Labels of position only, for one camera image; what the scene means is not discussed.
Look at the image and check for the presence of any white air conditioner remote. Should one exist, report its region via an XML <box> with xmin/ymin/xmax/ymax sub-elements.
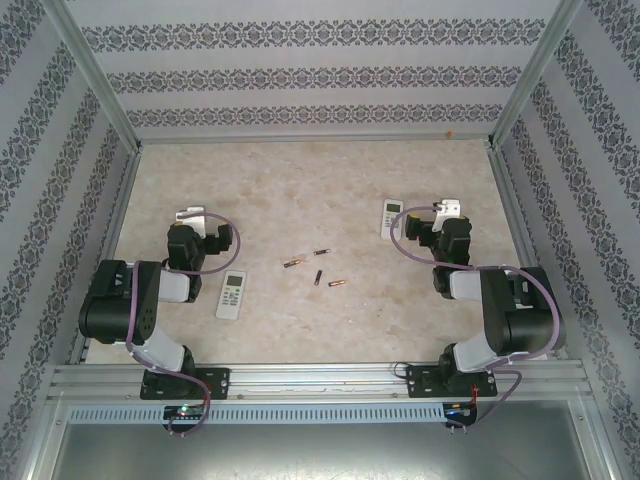
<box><xmin>380</xmin><ymin>198</ymin><xmax>405</xmax><ymax>241</ymax></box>
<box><xmin>215</xmin><ymin>269</ymin><xmax>248</xmax><ymax>321</ymax></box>

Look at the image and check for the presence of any grey metal panel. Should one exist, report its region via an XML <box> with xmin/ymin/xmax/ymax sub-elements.
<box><xmin>49</xmin><ymin>422</ymin><xmax>596</xmax><ymax>480</ymax></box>

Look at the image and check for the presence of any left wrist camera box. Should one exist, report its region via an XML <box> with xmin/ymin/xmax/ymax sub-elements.
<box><xmin>174</xmin><ymin>206</ymin><xmax>207</xmax><ymax>236</ymax></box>

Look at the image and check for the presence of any aluminium side rail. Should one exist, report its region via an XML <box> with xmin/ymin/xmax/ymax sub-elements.
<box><xmin>487</xmin><ymin>144</ymin><xmax>571</xmax><ymax>361</ymax></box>
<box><xmin>67</xmin><ymin>147</ymin><xmax>144</xmax><ymax>366</ymax></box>

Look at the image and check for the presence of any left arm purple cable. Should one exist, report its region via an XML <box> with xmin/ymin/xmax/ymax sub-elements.
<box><xmin>124</xmin><ymin>213</ymin><xmax>243</xmax><ymax>437</ymax></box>

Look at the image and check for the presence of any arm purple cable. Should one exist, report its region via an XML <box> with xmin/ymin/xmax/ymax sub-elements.
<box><xmin>391</xmin><ymin>201</ymin><xmax>560</xmax><ymax>437</ymax></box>
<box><xmin>124</xmin><ymin>213</ymin><xmax>243</xmax><ymax>437</ymax></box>

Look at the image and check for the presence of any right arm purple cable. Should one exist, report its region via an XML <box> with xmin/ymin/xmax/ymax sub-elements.
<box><xmin>391</xmin><ymin>201</ymin><xmax>560</xmax><ymax>437</ymax></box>

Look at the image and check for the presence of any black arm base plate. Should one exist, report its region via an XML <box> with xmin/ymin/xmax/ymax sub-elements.
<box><xmin>407</xmin><ymin>363</ymin><xmax>500</xmax><ymax>400</ymax></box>
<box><xmin>139</xmin><ymin>367</ymin><xmax>232</xmax><ymax>401</ymax></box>

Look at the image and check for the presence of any aluminium frame post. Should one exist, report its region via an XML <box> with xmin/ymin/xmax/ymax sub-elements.
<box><xmin>487</xmin><ymin>0</ymin><xmax>599</xmax><ymax>151</ymax></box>
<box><xmin>47</xmin><ymin>0</ymin><xmax>144</xmax><ymax>154</ymax></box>

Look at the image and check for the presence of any aluminium mounting rail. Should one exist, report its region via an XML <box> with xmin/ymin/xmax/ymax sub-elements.
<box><xmin>49</xmin><ymin>357</ymin><xmax>591</xmax><ymax>401</ymax></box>

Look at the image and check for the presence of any slotted grey cable duct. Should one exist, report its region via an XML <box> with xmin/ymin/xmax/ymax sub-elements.
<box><xmin>67</xmin><ymin>403</ymin><xmax>446</xmax><ymax>424</ymax></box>

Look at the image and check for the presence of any aluminium frame bar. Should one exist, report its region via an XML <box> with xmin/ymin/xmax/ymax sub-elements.
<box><xmin>19</xmin><ymin>392</ymin><xmax>69</xmax><ymax>480</ymax></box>
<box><xmin>569</xmin><ymin>394</ymin><xmax>621</xmax><ymax>480</ymax></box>

